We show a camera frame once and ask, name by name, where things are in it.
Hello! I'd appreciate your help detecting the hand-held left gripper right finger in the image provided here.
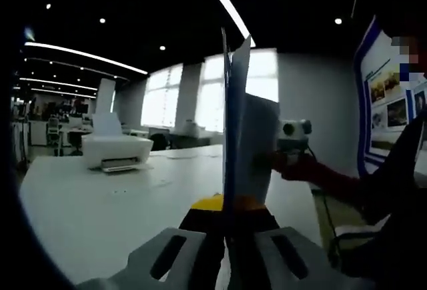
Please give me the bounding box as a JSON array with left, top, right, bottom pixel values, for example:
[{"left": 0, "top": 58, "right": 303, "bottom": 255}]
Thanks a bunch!
[{"left": 228, "top": 196, "right": 342, "bottom": 290}]

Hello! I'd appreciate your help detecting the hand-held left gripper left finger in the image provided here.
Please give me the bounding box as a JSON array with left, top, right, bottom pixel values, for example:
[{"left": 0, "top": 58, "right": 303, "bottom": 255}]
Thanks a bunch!
[{"left": 127, "top": 195, "right": 225, "bottom": 290}]

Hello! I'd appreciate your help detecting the stack of white printing papers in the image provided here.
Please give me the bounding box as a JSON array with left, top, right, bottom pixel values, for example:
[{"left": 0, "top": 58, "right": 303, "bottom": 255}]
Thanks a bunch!
[{"left": 221, "top": 27, "right": 281, "bottom": 211}]

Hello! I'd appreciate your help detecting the person's right hand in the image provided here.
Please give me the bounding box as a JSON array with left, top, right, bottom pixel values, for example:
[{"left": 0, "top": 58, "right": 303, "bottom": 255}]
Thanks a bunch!
[{"left": 272, "top": 152, "right": 318, "bottom": 183}]

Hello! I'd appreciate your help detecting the bright window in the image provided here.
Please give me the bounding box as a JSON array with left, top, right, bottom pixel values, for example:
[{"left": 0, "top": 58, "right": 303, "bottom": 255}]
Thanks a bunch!
[
  {"left": 201, "top": 49, "right": 279, "bottom": 133},
  {"left": 141, "top": 63, "right": 184, "bottom": 128}
]

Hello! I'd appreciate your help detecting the black office chair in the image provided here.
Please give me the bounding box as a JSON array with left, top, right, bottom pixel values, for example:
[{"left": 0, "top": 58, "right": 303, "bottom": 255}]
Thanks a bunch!
[{"left": 148, "top": 133, "right": 171, "bottom": 151}]

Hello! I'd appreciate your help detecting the white table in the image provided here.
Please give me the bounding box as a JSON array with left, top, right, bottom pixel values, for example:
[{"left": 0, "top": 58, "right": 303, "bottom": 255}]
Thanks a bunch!
[{"left": 19, "top": 144, "right": 324, "bottom": 284}]

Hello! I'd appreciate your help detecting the white chair armrest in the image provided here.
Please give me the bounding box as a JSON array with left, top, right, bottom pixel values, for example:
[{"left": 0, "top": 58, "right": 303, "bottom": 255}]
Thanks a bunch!
[{"left": 335, "top": 216, "right": 391, "bottom": 237}]

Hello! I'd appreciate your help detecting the white printer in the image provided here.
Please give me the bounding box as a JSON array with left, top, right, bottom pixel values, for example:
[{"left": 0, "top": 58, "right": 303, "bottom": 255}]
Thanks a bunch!
[{"left": 81, "top": 113, "right": 154, "bottom": 173}]

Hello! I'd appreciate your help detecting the curved ceiling light strip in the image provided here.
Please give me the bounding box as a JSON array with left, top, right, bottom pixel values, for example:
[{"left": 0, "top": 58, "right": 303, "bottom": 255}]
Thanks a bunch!
[
  {"left": 25, "top": 42, "right": 149, "bottom": 75},
  {"left": 195, "top": 0, "right": 257, "bottom": 48}
]

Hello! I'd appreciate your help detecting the white office chair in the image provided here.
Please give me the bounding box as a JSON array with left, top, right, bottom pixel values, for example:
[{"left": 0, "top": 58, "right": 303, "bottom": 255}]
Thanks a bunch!
[{"left": 46, "top": 116, "right": 61, "bottom": 156}]

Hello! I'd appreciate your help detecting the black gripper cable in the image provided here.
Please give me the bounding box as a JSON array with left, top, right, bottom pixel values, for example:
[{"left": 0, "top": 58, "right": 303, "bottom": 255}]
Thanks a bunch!
[{"left": 306, "top": 145, "right": 338, "bottom": 237}]

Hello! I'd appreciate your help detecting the wall poster board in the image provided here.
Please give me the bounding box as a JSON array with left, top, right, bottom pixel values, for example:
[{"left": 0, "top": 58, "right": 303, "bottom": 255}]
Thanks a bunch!
[{"left": 353, "top": 15, "right": 427, "bottom": 176}]

